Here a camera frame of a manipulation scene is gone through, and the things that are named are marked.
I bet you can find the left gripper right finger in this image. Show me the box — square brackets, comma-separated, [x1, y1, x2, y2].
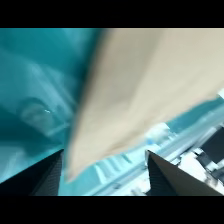
[145, 149, 224, 197]

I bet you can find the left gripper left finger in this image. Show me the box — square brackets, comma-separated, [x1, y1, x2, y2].
[0, 149, 65, 197]

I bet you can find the beige garment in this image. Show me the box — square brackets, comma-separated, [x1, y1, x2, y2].
[64, 28, 224, 183]

